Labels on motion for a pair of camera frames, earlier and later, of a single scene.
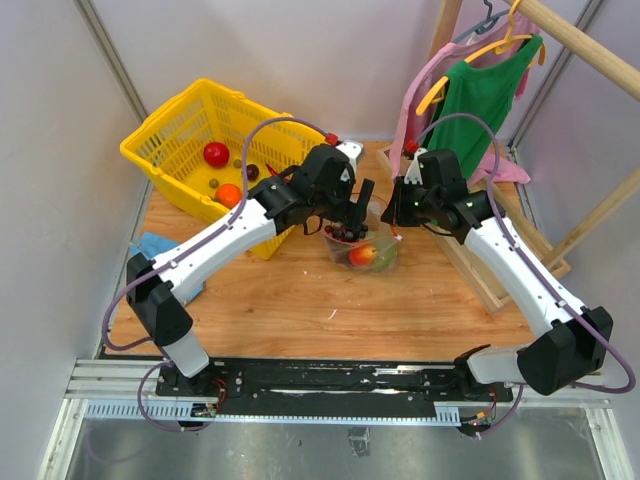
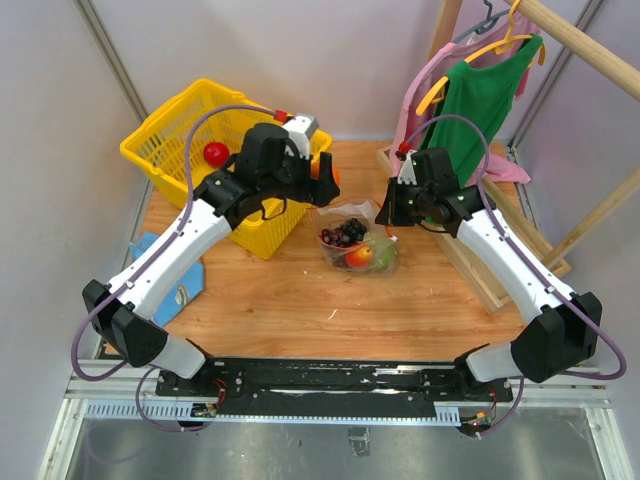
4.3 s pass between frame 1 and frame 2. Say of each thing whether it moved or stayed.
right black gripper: stayed
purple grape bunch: moved
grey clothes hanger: stayed
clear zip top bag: stayed
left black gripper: moved
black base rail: stayed
